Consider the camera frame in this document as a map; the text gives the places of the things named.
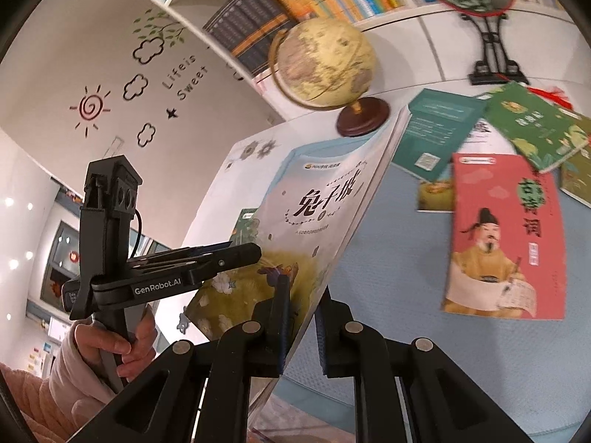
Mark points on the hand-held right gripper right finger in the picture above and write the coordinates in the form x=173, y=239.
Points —
x=321, y=332

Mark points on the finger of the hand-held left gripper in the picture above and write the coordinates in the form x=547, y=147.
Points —
x=231, y=260
x=175, y=254

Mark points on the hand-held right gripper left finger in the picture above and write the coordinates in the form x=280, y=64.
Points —
x=284, y=314

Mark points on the green floral book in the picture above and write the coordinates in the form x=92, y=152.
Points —
x=212, y=304

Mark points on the white rabbit picture book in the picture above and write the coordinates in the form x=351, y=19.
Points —
x=323, y=203

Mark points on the salmon red poet book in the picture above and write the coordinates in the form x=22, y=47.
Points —
x=503, y=240

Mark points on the row of dark grey books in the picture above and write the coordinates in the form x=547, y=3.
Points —
x=249, y=23

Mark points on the person's left hand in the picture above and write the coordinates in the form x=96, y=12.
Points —
x=138, y=350

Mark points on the light blue textured mat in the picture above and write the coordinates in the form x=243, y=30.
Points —
x=406, y=286

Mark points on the yellow illustrated book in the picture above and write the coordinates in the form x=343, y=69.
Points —
x=434, y=196

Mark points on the antique style globe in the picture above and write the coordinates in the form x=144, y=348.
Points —
x=323, y=60

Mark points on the teal book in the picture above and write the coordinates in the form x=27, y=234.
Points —
x=438, y=134

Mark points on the white bookshelf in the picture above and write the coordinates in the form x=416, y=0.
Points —
x=415, y=41

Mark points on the dark green book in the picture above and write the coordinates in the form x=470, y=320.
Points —
x=531, y=124

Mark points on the olive green insect book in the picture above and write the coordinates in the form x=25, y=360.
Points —
x=579, y=175

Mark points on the red tassel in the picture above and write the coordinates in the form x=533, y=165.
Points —
x=549, y=94

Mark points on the cloud wall sticker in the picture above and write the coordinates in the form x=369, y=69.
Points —
x=146, y=134
x=135, y=86
x=147, y=48

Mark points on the sun wall sticker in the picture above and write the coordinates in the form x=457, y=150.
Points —
x=90, y=107

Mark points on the star wall sticker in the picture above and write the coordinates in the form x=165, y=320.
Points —
x=171, y=113

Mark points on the lettering wall sticker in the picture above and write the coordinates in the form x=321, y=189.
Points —
x=184, y=78

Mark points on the tree wall sticker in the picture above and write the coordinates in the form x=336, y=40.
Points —
x=159, y=25

